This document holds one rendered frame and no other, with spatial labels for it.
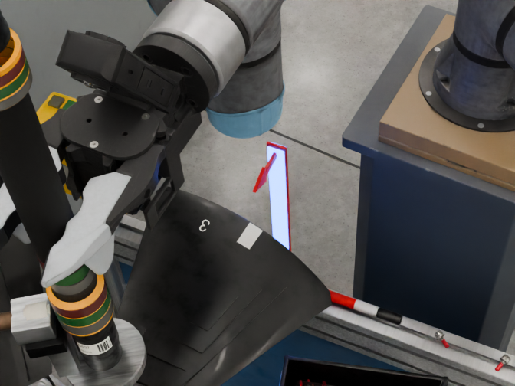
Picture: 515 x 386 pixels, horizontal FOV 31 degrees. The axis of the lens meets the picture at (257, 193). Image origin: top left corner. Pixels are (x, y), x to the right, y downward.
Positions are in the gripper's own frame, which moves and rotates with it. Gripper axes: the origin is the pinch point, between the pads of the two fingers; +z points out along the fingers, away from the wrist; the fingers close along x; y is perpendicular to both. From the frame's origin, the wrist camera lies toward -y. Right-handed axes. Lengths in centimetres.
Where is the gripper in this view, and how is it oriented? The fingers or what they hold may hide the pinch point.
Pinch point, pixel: (21, 250)
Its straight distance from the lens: 62.3
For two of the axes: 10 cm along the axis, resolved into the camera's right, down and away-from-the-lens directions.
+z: -4.5, 7.3, -5.1
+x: -8.9, -3.3, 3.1
